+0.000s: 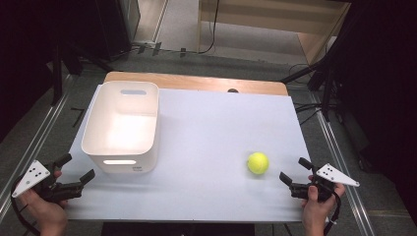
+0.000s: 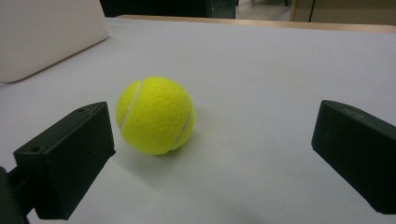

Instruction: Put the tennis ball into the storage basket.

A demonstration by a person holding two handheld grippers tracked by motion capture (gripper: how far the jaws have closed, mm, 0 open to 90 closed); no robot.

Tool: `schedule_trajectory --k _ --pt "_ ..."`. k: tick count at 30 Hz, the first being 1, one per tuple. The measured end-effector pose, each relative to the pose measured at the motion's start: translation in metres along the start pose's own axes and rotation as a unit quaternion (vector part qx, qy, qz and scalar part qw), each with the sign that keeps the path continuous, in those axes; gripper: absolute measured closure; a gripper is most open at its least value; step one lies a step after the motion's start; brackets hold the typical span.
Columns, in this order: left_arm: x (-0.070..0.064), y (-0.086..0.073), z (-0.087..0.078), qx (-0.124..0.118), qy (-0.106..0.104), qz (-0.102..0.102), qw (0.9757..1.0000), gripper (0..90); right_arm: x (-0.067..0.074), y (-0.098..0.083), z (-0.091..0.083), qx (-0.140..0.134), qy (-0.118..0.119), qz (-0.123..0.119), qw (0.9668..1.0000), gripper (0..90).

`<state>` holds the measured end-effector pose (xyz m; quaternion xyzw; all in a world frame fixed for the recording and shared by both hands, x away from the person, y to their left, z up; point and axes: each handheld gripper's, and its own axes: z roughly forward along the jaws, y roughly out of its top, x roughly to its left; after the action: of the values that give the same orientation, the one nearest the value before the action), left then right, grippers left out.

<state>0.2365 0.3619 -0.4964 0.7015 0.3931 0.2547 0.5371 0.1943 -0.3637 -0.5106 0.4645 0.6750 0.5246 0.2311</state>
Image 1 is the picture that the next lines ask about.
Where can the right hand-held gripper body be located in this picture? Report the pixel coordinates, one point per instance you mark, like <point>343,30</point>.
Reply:
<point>327,175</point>

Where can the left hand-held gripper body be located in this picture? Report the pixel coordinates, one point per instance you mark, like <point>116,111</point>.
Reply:
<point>31,177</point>

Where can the yellow tennis ball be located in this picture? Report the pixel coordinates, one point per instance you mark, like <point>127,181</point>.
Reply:
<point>258,163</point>

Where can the white plastic storage bin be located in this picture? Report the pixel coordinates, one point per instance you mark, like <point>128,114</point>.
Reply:
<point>121,131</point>

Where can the person's right hand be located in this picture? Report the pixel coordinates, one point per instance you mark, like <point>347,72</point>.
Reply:
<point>319,211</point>

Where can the person's left hand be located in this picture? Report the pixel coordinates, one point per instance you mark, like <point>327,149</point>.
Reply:
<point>46,213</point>

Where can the white table cover sheet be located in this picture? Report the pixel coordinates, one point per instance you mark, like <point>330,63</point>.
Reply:
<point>209,147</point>

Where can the black metal stand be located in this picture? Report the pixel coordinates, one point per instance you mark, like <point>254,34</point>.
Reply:
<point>57,75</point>

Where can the black tripod stand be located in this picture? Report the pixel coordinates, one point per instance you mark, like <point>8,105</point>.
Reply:
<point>327,65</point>

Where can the dark table grommet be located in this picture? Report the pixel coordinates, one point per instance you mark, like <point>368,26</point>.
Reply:
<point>232,90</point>

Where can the black cabinet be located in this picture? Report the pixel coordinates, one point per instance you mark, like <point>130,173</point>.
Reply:
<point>114,26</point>

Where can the light wooden shelf unit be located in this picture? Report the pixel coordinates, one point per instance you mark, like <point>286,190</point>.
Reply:
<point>275,19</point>

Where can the metal floor rail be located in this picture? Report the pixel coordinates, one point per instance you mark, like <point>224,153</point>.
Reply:
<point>29,147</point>
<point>341,164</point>

